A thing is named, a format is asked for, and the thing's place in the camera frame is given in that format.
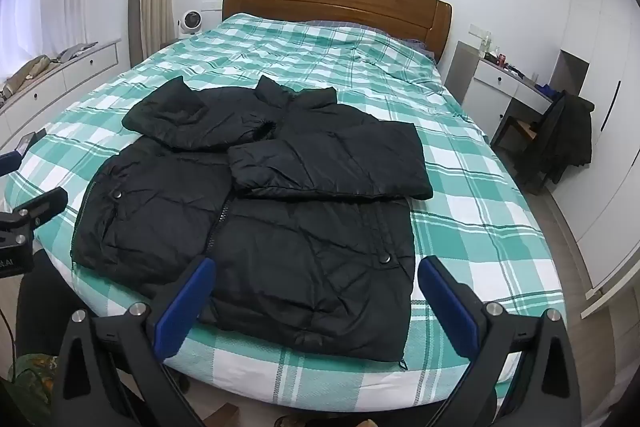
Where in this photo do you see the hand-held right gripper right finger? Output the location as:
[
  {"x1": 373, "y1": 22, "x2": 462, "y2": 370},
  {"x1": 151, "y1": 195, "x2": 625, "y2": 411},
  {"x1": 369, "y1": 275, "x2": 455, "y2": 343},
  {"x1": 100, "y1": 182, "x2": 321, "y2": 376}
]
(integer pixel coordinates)
[{"x1": 417, "y1": 256, "x2": 583, "y2": 427}]

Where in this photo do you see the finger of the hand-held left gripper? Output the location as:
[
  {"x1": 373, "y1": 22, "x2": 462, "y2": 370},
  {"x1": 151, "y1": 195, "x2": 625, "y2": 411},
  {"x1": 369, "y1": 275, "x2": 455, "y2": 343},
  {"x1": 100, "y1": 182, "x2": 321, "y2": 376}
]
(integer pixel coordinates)
[
  {"x1": 0, "y1": 130, "x2": 47, "y2": 176},
  {"x1": 0, "y1": 186, "x2": 69, "y2": 236}
]

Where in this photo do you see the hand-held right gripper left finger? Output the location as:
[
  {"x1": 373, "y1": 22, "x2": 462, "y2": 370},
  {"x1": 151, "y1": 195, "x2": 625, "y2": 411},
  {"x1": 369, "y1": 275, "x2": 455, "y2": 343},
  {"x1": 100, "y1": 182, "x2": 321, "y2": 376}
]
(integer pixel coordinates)
[{"x1": 50, "y1": 256, "x2": 221, "y2": 427}]

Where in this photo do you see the black puffer jacket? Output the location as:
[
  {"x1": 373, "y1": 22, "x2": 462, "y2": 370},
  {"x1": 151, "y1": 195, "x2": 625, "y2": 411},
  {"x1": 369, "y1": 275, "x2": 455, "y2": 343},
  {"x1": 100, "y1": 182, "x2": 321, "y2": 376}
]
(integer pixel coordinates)
[{"x1": 71, "y1": 75, "x2": 434, "y2": 364}]

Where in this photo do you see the black chair with clothes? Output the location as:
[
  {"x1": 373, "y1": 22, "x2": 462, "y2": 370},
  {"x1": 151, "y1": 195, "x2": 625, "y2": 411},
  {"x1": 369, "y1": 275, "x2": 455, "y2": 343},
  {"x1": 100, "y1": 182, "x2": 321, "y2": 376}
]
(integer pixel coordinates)
[{"x1": 532, "y1": 89, "x2": 597, "y2": 186}]

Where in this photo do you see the person's leg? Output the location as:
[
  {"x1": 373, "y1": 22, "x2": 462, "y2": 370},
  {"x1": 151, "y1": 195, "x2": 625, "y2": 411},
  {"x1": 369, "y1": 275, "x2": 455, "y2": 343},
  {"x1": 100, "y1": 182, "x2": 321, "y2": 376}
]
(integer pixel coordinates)
[{"x1": 15, "y1": 251, "x2": 128, "y2": 360}]

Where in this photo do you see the beige cloth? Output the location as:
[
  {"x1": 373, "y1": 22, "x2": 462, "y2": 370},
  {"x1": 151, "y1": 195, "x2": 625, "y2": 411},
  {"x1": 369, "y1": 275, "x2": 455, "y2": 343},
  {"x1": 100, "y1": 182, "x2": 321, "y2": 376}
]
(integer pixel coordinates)
[{"x1": 0, "y1": 54, "x2": 57, "y2": 104}]

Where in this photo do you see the white window cabinet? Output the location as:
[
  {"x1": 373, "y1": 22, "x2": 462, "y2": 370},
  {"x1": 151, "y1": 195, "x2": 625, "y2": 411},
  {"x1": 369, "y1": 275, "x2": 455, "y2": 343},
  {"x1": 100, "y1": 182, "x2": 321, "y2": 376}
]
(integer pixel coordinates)
[{"x1": 0, "y1": 39, "x2": 124, "y2": 148}]

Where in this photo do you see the green plaid bed blanket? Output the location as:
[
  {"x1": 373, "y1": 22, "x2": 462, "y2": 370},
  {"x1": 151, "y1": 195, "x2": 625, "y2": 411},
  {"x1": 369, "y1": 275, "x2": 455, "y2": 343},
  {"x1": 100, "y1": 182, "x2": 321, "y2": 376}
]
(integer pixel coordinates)
[{"x1": 5, "y1": 12, "x2": 567, "y2": 414}]

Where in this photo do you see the grey cloth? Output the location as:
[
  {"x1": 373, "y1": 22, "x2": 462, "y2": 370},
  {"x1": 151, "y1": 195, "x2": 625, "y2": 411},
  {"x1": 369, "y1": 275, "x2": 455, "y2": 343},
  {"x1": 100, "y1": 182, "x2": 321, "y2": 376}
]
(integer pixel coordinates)
[{"x1": 57, "y1": 41, "x2": 99, "y2": 61}]

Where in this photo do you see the dark wooden chair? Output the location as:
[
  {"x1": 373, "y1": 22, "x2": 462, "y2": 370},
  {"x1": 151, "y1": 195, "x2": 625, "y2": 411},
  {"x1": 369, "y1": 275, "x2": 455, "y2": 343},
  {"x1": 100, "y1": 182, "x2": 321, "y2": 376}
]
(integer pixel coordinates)
[{"x1": 492, "y1": 111, "x2": 551, "y2": 196}]

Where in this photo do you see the small white fan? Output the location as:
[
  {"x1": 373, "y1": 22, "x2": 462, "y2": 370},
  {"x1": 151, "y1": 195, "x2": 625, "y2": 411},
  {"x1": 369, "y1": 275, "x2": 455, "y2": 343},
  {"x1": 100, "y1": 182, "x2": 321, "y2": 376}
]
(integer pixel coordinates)
[{"x1": 175, "y1": 9, "x2": 202, "y2": 39}]

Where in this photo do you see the white desk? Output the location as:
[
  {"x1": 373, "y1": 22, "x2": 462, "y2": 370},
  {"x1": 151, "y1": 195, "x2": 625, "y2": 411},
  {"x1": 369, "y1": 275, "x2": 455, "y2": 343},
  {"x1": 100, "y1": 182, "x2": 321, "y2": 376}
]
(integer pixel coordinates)
[{"x1": 444, "y1": 39, "x2": 557, "y2": 148}]

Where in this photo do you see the white wardrobe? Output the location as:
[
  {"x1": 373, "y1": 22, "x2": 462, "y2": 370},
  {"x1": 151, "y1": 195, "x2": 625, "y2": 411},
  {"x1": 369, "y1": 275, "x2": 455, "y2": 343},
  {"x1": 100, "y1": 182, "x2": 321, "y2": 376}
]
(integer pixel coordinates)
[{"x1": 545, "y1": 0, "x2": 640, "y2": 305}]

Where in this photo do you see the wooden headboard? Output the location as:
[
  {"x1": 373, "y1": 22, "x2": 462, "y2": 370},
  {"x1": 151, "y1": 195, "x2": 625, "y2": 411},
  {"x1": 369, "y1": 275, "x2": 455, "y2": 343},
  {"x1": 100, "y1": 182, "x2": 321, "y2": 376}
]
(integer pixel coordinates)
[{"x1": 222, "y1": 0, "x2": 453, "y2": 64}]

